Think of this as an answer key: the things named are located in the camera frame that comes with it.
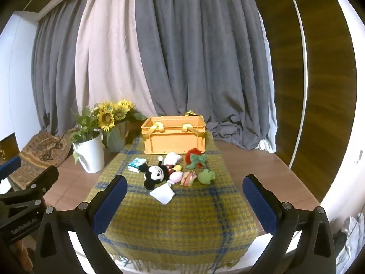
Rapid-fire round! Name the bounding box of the orange plastic crate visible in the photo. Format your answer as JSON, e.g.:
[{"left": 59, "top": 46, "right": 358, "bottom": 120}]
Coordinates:
[{"left": 141, "top": 111, "right": 206, "bottom": 155}]

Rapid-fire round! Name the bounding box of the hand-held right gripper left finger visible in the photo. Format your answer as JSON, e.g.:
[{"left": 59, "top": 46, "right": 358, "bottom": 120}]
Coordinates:
[{"left": 33, "top": 174, "right": 128, "bottom": 274}]

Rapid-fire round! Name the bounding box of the colourful printed cloth pouch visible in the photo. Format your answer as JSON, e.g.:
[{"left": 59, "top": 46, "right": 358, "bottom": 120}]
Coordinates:
[{"left": 181, "top": 170, "right": 197, "bottom": 187}]

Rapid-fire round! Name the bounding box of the black mouse plush toy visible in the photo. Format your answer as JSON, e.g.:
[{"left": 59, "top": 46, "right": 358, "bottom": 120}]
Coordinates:
[{"left": 139, "top": 155, "right": 183, "bottom": 190}]

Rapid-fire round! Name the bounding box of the pale pink curtain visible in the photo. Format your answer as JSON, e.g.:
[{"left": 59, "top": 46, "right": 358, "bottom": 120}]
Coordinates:
[{"left": 75, "top": 0, "right": 158, "bottom": 118}]

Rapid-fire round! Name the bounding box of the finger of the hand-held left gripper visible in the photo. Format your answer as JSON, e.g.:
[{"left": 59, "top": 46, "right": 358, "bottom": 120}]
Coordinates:
[
  {"left": 0, "top": 156, "right": 22, "bottom": 181},
  {"left": 26, "top": 166, "right": 59, "bottom": 198}
]

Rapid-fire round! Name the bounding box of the yellow-green plaid blanket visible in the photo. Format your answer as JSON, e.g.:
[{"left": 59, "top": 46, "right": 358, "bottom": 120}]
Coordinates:
[{"left": 86, "top": 130, "right": 258, "bottom": 273}]

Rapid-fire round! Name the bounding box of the brown patterned cushion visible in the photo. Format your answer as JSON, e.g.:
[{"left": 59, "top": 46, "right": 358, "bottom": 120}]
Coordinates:
[{"left": 8, "top": 130, "right": 75, "bottom": 190}]

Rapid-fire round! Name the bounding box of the red and green plush toy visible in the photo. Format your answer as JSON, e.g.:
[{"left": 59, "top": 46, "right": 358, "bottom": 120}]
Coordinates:
[{"left": 185, "top": 148, "right": 208, "bottom": 169}]

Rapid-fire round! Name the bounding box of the sunflower bouquet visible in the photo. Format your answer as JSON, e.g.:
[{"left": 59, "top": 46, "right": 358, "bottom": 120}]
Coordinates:
[{"left": 94, "top": 100, "right": 147, "bottom": 133}]

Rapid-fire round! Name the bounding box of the white crumpled cloth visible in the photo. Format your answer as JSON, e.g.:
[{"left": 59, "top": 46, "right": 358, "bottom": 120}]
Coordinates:
[{"left": 335, "top": 214, "right": 365, "bottom": 274}]

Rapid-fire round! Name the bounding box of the green plant in white pot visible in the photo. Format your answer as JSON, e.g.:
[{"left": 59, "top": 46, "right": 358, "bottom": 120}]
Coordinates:
[{"left": 70, "top": 106, "right": 105, "bottom": 174}]

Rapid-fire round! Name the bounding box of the pale knit glove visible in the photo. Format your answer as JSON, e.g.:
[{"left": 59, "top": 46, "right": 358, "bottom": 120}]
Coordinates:
[{"left": 164, "top": 152, "right": 182, "bottom": 166}]

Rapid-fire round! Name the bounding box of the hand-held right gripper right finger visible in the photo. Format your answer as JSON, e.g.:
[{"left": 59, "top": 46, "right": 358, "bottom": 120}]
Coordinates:
[{"left": 242, "top": 174, "right": 337, "bottom": 274}]

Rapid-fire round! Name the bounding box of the blue tissue pack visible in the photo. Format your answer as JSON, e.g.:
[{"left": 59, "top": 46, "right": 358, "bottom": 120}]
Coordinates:
[{"left": 127, "top": 158, "right": 147, "bottom": 173}]

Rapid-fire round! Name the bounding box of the grey curtain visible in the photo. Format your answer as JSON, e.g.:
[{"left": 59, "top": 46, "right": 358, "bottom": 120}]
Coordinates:
[
  {"left": 134, "top": 0, "right": 278, "bottom": 152},
  {"left": 32, "top": 14, "right": 86, "bottom": 137}
]

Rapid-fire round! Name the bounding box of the green vase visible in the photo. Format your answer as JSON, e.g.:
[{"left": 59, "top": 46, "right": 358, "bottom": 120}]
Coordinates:
[{"left": 107, "top": 121, "right": 129, "bottom": 153}]

